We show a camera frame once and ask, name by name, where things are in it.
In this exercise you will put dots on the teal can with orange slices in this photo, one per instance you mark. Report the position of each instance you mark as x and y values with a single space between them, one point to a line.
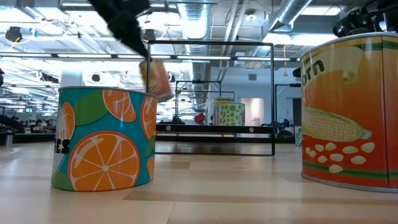
102 140

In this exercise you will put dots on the ribbed silver ventilation duct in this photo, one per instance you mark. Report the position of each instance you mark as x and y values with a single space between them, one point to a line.
194 21

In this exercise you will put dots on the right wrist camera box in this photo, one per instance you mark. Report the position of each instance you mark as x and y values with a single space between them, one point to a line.
354 23

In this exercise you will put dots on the red background object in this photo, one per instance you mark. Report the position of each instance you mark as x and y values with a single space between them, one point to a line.
200 119

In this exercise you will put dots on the teal lattice patterned can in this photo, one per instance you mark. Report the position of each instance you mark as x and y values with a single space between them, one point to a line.
298 137

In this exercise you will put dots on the background black metal frame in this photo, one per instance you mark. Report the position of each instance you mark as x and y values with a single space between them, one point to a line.
293 85
199 81

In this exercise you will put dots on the yellow hanging pendant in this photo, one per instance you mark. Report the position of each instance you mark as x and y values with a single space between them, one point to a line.
285 73

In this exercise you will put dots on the black table edge rail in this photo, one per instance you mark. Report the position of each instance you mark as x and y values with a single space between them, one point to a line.
28 138

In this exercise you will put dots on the green exit sign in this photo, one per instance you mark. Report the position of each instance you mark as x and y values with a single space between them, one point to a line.
29 110

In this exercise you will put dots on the orange red peach can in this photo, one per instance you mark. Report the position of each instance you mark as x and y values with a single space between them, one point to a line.
157 81

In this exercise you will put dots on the grey metal post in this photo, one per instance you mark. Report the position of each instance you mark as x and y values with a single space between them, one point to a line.
8 140

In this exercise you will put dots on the black metal frame shelf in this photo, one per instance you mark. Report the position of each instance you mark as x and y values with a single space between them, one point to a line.
214 129

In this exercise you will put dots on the green dotted can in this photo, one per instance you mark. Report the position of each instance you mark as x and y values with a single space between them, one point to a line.
231 115

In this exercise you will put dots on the wall vent grille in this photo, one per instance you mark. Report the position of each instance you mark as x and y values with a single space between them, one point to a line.
252 77

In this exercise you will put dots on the black ceiling mounted device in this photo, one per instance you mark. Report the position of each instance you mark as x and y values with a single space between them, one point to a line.
13 34
150 35

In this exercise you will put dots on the pale yellow labelled can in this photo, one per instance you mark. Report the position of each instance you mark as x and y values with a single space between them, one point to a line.
216 112

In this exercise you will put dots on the white round pillar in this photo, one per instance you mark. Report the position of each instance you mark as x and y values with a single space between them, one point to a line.
71 79

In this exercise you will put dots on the long ceiling light strip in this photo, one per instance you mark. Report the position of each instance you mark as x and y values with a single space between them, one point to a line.
84 56

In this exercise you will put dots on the orange red corn can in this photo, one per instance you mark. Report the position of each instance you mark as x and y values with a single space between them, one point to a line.
348 109

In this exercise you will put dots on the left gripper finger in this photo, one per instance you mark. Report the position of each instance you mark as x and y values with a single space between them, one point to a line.
136 40

